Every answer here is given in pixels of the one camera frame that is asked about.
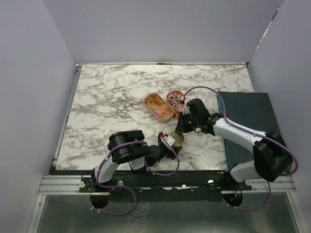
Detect pink tray of lollipops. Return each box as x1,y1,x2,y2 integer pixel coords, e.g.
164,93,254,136
166,90,184,117

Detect gold jar lid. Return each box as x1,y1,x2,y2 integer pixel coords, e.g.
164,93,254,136
169,131,185,141

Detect clear glass jar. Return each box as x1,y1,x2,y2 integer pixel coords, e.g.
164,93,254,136
172,141,184,149

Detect blue network switch box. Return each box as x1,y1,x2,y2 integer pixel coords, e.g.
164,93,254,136
217,91,279,167

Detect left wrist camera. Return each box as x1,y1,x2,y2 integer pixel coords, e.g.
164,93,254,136
160,134,175,150

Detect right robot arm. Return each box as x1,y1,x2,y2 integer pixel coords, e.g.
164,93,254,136
175,98,294,190

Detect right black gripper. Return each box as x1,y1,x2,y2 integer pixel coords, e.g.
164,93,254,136
175,111,200,133

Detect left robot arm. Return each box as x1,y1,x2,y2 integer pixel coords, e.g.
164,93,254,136
90,130,182,192

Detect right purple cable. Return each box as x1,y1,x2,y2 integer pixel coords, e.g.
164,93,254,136
183,86,300,211

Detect clear plastic scoop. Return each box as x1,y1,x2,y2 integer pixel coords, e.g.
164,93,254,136
204,97,218,111

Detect pink tray of gummy candies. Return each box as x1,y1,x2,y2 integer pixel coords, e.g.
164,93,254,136
144,93,174,123

